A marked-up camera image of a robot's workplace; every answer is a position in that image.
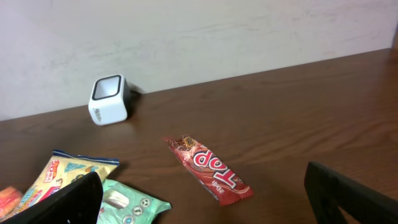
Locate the yellow snack bag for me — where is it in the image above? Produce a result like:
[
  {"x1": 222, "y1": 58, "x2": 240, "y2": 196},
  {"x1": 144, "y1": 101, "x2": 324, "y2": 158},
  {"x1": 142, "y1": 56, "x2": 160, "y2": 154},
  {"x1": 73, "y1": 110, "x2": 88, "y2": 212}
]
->
[{"x1": 6, "y1": 150, "x2": 119, "y2": 219}]

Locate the small orange snack packet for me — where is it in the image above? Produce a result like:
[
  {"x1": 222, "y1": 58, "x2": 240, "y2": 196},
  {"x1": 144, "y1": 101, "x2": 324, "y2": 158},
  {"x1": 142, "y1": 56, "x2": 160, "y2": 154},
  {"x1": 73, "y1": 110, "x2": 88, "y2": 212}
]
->
[{"x1": 0, "y1": 186, "x2": 23, "y2": 220}]

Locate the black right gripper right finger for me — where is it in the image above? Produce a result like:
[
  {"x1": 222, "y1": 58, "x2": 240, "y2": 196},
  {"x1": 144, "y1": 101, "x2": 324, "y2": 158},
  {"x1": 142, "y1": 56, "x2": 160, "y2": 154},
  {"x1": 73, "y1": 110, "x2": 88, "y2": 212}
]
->
[{"x1": 304, "y1": 162, "x2": 397, "y2": 223}]

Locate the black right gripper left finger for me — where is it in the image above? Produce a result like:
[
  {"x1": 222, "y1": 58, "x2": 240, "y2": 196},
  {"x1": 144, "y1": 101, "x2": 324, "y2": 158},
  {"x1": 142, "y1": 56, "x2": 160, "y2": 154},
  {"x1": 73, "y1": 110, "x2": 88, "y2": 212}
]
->
[{"x1": 4, "y1": 172, "x2": 103, "y2": 224}]

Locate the teal wet wipes pack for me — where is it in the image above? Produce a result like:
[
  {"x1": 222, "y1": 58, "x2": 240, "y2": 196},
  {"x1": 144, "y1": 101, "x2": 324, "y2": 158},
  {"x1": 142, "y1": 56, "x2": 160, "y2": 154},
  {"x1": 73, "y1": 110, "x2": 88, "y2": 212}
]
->
[{"x1": 97, "y1": 179, "x2": 172, "y2": 224}]

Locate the white barcode scanner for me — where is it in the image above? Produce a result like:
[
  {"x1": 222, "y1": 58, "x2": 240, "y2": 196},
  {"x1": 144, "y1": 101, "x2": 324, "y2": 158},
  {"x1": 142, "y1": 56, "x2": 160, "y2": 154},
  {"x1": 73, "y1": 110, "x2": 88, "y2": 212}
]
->
[{"x1": 88, "y1": 74, "x2": 132, "y2": 126}]

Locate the red brown chocolate bar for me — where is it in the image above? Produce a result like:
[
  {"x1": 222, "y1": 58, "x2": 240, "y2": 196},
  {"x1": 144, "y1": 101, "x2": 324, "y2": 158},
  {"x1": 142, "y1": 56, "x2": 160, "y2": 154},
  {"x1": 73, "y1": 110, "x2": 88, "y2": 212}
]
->
[{"x1": 165, "y1": 135, "x2": 254, "y2": 206}]

